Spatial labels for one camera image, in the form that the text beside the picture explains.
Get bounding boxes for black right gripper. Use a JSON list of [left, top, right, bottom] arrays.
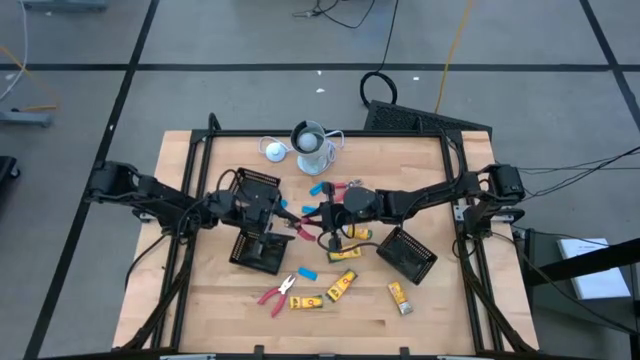
[[302, 182, 351, 253]]

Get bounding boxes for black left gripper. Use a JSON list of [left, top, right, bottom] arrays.
[[232, 179, 302, 259]]

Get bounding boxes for red handled pliers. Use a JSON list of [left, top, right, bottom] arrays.
[[329, 178, 365, 204], [285, 217, 318, 243], [256, 273, 297, 319]]

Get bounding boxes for black plastic mesh basket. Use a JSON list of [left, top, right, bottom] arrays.
[[375, 226, 439, 286], [228, 227, 296, 276], [227, 167, 282, 211]]

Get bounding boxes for white cylindrical desk device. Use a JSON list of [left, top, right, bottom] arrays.
[[289, 119, 337, 177]]

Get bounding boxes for white round puck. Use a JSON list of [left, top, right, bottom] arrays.
[[264, 142, 287, 163]]

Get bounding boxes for black perforated metal panel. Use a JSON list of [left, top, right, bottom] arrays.
[[363, 99, 494, 135]]

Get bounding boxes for black stand beam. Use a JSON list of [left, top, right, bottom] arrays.
[[522, 237, 640, 289]]

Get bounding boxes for grey table foot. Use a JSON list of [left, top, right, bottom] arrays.
[[0, 109, 54, 129], [19, 0, 109, 12]]

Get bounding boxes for black caster base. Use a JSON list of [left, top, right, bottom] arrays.
[[0, 155, 22, 211]]

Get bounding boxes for white booklet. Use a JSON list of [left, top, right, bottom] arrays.
[[556, 237, 632, 301]]

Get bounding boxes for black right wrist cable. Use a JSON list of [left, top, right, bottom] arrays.
[[317, 227, 384, 254]]

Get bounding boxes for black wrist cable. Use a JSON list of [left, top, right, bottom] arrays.
[[317, 227, 384, 254], [215, 168, 240, 194]]

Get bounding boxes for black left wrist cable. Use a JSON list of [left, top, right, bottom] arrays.
[[215, 168, 240, 194]]

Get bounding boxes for white device cable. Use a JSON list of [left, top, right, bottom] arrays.
[[257, 128, 346, 164]]

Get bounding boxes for black aluminium table frame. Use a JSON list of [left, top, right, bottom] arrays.
[[112, 112, 539, 360]]

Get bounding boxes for black coiled floor cable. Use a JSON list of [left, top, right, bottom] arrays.
[[358, 0, 401, 109]]

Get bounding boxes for thin black floor cable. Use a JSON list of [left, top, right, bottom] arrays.
[[292, 0, 377, 30]]

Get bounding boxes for yellow floor cable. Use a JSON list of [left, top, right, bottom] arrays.
[[433, 0, 475, 115]]

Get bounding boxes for black power cable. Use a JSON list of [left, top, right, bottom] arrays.
[[517, 144, 640, 201]]

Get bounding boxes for orange floor cable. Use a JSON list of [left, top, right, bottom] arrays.
[[0, 44, 60, 112]]

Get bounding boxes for white floor cable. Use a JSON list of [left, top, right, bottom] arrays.
[[0, 0, 29, 101]]

